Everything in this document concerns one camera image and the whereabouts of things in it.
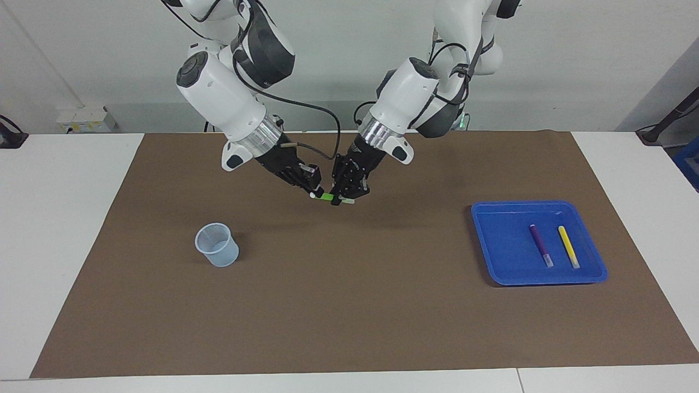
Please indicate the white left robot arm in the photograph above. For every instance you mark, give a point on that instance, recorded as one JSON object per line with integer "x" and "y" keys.
{"x": 409, "y": 98}

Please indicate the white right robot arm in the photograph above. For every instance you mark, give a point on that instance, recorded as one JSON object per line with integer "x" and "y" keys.
{"x": 224, "y": 93}

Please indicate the yellow pen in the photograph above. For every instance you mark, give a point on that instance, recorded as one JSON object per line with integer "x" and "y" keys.
{"x": 568, "y": 245}

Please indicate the blue crate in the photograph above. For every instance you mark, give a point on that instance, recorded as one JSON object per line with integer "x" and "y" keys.
{"x": 689, "y": 169}

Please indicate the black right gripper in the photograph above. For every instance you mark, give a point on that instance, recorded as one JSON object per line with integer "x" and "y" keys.
{"x": 281, "y": 164}

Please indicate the translucent plastic cup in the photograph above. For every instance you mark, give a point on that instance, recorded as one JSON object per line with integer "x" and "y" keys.
{"x": 224, "y": 257}

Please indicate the black stand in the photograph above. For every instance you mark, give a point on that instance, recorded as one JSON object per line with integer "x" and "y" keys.
{"x": 671, "y": 117}

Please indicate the brown table mat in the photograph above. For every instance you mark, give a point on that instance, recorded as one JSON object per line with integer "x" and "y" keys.
{"x": 349, "y": 300}

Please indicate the blue plastic tray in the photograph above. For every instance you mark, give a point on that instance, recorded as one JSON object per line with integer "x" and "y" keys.
{"x": 508, "y": 245}

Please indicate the black desk object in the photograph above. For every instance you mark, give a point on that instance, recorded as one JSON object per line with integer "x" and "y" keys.
{"x": 11, "y": 136}

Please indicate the white power strip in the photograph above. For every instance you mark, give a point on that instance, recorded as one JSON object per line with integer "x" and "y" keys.
{"x": 82, "y": 117}

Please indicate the purple pen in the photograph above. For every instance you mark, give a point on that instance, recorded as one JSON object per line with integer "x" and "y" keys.
{"x": 540, "y": 245}

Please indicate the green pen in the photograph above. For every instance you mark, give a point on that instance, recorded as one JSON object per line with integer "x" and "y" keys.
{"x": 326, "y": 196}

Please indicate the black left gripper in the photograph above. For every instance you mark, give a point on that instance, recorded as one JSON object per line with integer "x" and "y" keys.
{"x": 360, "y": 164}

